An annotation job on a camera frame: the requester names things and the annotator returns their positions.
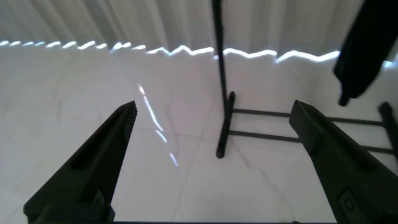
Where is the black clothes rack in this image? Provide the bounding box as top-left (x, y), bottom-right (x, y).
top-left (211, 0), bottom-right (398, 159)

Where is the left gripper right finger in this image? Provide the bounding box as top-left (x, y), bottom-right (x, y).
top-left (289, 99), bottom-right (398, 224)

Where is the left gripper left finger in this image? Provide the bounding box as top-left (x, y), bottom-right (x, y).
top-left (23, 100), bottom-right (138, 224)

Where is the white curtain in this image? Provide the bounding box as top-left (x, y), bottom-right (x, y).
top-left (0, 0), bottom-right (398, 63)

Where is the black garment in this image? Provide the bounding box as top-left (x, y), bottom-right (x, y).
top-left (334, 0), bottom-right (398, 106)

